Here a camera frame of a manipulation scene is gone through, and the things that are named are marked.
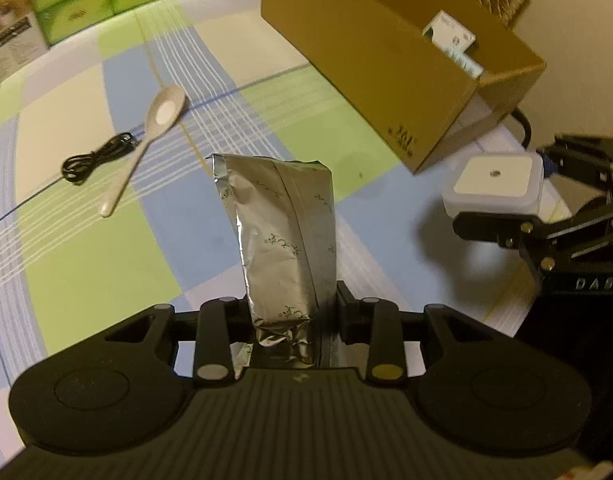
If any white and teal box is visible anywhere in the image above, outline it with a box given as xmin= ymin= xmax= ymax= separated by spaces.
xmin=422 ymin=10 xmax=485 ymax=79

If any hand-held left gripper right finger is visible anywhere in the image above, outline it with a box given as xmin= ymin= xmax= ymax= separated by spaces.
xmin=333 ymin=280 xmax=493 ymax=387

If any white plastic spoon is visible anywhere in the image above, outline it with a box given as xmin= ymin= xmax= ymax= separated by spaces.
xmin=97 ymin=85 xmax=188 ymax=219

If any black usb cable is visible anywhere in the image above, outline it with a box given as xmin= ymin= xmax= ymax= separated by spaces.
xmin=61 ymin=132 xmax=140 ymax=186

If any white picture box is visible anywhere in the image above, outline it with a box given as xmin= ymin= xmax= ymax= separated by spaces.
xmin=0 ymin=0 xmax=50 ymax=87

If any white square device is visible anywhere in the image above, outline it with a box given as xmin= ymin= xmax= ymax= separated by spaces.
xmin=440 ymin=152 xmax=545 ymax=222

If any thick black cable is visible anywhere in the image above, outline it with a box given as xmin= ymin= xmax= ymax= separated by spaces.
xmin=509 ymin=106 xmax=535 ymax=149

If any plaid cloth covered desktop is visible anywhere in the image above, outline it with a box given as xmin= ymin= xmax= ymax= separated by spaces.
xmin=0 ymin=0 xmax=587 ymax=463

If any silver foil bag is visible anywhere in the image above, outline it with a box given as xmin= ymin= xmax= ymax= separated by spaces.
xmin=209 ymin=152 xmax=335 ymax=367

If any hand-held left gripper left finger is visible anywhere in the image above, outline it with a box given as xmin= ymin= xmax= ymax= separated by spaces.
xmin=104 ymin=297 xmax=253 ymax=388

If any brown cardboard box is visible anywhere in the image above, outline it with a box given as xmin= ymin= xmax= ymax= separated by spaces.
xmin=261 ymin=0 xmax=548 ymax=175

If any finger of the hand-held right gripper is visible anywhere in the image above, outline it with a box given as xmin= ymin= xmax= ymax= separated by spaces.
xmin=453 ymin=195 xmax=613 ymax=282
xmin=535 ymin=133 xmax=613 ymax=200

